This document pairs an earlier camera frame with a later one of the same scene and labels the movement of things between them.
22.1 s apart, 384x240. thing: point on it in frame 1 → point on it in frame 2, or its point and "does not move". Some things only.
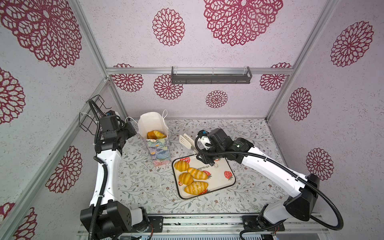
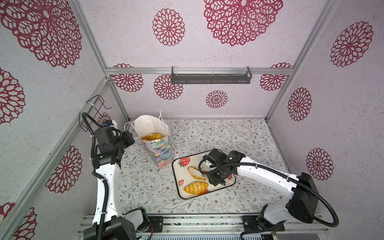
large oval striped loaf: x=196 y=188 does not move
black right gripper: x=203 y=152 → x=211 y=179
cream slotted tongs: x=187 y=142 → x=197 y=172
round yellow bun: x=186 y=178 → x=152 y=136
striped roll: x=197 y=174 does not move
